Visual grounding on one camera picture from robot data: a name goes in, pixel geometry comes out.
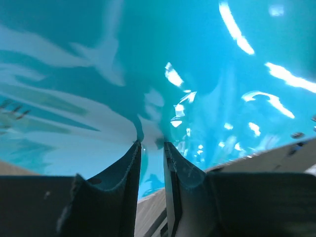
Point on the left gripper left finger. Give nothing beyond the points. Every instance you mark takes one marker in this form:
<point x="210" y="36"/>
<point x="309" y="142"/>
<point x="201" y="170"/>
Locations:
<point x="71" y="206"/>

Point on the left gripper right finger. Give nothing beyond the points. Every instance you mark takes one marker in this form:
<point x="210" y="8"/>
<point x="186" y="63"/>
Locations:
<point x="236" y="204"/>

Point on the teal A4 folder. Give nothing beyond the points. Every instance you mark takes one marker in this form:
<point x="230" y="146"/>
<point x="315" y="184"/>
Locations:
<point x="82" y="80"/>

